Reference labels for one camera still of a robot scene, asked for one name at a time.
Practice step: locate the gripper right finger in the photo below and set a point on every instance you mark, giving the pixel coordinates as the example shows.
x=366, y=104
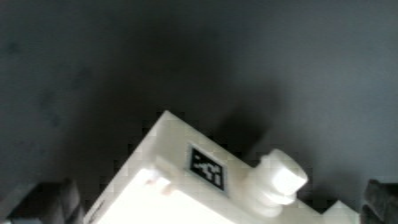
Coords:
x=379, y=211

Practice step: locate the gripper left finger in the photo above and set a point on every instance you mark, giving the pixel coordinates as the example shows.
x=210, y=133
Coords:
x=50, y=206

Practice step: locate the small white door panel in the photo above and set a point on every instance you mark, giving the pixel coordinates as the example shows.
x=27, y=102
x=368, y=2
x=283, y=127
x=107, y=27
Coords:
x=185, y=184

